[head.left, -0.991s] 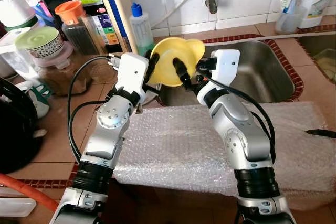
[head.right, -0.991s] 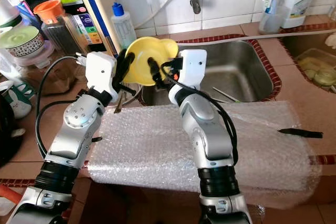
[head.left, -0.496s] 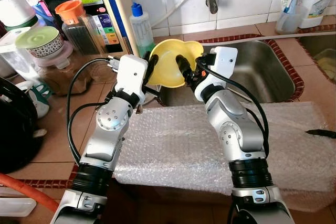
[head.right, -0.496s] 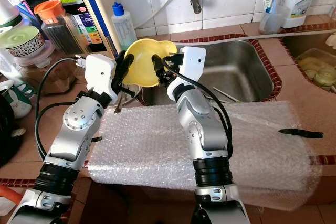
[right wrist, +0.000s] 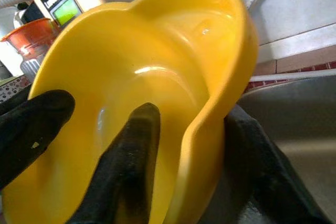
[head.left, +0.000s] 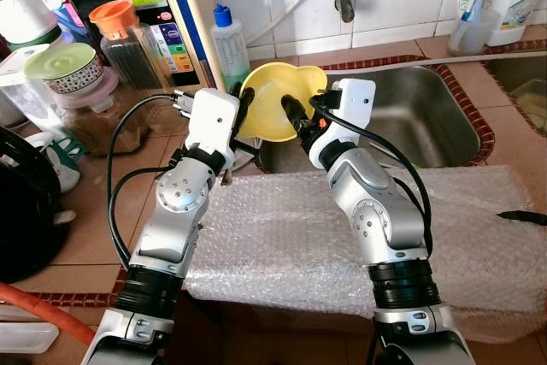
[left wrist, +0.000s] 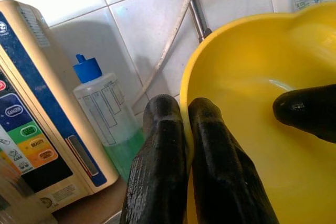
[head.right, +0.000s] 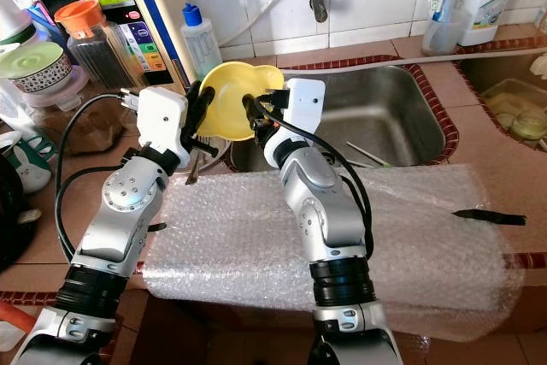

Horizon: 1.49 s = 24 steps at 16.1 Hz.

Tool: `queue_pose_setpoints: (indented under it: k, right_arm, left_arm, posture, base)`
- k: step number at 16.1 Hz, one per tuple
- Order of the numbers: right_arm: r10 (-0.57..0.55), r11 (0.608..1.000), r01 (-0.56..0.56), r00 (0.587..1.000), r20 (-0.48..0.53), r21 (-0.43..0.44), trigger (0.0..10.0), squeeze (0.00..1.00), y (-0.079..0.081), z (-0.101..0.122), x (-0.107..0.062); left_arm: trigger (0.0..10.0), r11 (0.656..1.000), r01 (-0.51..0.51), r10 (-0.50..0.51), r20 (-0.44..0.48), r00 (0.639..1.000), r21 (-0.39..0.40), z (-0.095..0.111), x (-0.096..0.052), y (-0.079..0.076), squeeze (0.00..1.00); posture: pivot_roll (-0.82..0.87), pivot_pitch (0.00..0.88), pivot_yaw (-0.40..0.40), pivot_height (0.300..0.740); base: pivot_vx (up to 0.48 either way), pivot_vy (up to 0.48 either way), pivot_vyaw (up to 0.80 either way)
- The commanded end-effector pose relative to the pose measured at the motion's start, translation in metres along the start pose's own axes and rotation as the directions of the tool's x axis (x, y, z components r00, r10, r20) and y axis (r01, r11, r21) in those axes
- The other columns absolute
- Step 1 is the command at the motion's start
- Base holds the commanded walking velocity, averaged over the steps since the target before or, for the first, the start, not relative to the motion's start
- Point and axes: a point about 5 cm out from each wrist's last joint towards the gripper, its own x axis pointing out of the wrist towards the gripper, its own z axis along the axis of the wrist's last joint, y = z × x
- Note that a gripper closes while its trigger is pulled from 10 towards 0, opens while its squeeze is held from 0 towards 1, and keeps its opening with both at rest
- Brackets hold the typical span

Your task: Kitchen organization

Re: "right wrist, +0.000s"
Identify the green lid patterned container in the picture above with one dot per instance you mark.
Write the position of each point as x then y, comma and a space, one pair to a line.
10, 90

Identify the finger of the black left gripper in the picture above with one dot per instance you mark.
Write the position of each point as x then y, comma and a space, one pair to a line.
29, 129

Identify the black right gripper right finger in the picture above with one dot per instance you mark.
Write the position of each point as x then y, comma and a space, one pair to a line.
262, 176

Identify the steel kitchen sink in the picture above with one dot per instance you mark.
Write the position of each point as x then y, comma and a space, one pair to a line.
302, 119

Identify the white counter pipe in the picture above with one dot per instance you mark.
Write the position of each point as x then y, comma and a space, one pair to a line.
302, 75

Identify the yellow plastic juicer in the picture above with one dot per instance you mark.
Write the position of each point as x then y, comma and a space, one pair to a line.
131, 51

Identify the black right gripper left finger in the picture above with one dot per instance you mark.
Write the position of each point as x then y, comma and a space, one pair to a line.
126, 171

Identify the orange lid glass jar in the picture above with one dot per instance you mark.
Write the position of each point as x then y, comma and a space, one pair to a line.
29, 35

